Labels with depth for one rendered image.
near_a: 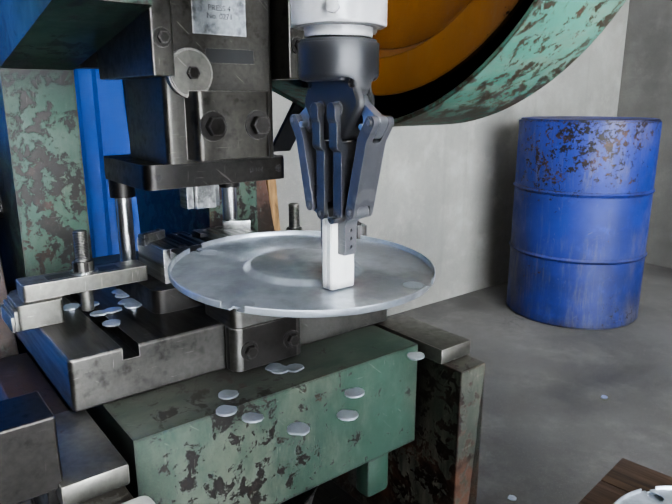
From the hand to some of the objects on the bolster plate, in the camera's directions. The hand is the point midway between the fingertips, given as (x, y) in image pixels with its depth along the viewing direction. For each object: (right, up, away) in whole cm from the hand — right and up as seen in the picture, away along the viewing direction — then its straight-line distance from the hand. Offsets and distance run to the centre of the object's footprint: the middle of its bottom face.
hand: (338, 252), depth 61 cm
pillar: (-17, 0, +36) cm, 40 cm away
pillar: (-30, -2, +26) cm, 39 cm away
